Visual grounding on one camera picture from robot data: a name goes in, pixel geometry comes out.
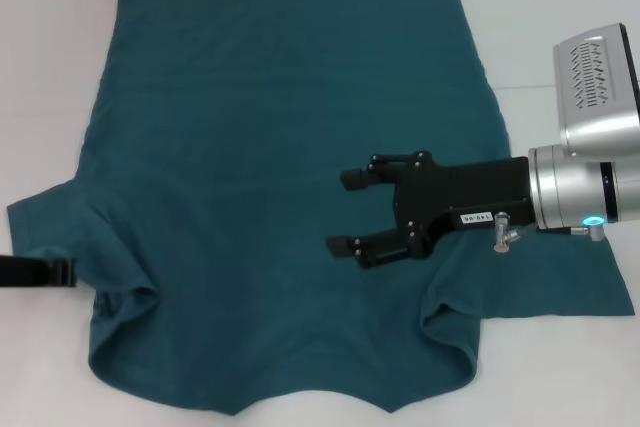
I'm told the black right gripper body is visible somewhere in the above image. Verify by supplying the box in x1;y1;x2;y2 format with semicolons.
391;150;537;259

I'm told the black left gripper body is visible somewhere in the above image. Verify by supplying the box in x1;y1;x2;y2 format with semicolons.
0;255;49;288

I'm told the teal blue t-shirt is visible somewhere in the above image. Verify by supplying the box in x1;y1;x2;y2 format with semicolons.
7;0;632;391

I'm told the silver plug with thin cable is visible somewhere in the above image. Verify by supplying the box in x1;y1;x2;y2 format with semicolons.
492;211;536;252

